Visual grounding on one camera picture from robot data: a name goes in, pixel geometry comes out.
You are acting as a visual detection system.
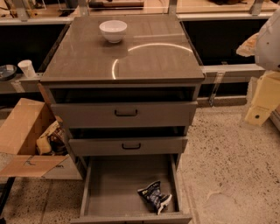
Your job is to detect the open cardboard box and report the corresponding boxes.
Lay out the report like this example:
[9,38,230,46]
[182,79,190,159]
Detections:
[0,98,82,179]

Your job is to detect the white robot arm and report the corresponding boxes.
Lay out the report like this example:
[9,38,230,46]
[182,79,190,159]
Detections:
[244,9,280,126]

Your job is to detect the blue chip bag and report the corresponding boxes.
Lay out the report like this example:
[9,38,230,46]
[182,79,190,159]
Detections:
[137,180,172,215]

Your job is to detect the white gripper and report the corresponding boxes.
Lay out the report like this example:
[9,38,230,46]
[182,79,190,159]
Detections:
[244,71,280,126]

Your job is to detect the dark round dish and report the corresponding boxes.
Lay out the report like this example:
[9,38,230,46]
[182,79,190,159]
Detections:
[0,65,17,81]

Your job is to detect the top grey drawer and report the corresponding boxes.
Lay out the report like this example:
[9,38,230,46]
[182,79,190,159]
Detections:
[52,102,197,129]

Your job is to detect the black top drawer handle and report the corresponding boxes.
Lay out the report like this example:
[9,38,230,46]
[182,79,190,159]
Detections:
[114,109,138,117]

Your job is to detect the black drawer handle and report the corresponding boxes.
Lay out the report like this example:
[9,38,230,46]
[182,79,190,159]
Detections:
[114,109,138,117]
[122,143,142,150]

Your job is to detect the black middle drawer handle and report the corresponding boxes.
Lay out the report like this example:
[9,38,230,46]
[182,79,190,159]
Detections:
[122,143,142,150]

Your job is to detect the white paper cup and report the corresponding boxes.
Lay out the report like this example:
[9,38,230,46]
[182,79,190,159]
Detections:
[17,59,36,78]

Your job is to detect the grey drawer cabinet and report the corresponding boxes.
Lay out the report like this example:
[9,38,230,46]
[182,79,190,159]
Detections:
[39,14,206,224]

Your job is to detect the white ceramic bowl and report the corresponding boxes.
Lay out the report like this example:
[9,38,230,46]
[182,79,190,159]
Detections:
[99,20,128,43]

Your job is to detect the snack bags in box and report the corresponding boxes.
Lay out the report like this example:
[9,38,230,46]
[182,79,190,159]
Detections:
[36,121,67,156]

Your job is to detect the middle grey drawer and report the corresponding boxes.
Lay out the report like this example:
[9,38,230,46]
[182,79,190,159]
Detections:
[69,136,187,156]

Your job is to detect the bottom grey drawer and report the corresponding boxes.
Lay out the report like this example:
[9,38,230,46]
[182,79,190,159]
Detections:
[71,155,192,224]

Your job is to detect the grey drawer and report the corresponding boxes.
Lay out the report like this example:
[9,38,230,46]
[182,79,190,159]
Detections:
[69,136,187,156]
[71,155,192,224]
[52,102,197,129]

